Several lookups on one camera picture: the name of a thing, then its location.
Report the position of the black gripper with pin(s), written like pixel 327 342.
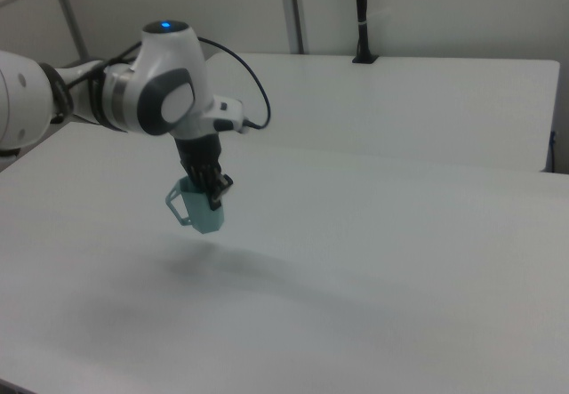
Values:
pixel 200 151

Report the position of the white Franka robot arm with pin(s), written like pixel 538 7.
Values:
pixel 146 82

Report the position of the white background table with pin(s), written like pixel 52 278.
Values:
pixel 400 105

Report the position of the teal faceted plastic cup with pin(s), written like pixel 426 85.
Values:
pixel 202 214

